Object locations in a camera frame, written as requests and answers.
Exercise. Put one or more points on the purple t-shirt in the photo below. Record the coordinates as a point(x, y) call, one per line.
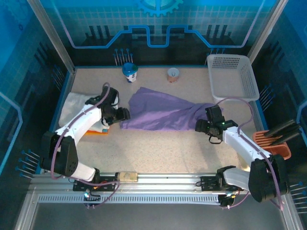
point(156, 112)

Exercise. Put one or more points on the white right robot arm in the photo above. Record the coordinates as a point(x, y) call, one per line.
point(239, 141)

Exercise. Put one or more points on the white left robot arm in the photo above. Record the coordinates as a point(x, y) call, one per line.
point(84, 119)

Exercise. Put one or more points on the orange folded cloth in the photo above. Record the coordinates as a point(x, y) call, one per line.
point(96, 132)

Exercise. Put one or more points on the white t-shirt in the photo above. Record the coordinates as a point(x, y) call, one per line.
point(72, 105)

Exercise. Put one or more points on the blue and white cup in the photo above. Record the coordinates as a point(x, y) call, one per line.
point(130, 72)

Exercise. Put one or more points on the white perforated plastic basket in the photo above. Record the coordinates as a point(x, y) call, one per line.
point(227, 79)

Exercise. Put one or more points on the beige taped block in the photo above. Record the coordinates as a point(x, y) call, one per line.
point(126, 176)

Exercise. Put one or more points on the orange plastic holder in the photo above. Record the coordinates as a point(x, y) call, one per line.
point(275, 149)

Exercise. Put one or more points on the aluminium mounting rail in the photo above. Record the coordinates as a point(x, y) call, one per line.
point(168, 182)

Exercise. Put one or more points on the aluminium frame post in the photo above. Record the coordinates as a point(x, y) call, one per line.
point(266, 28)
point(51, 36)

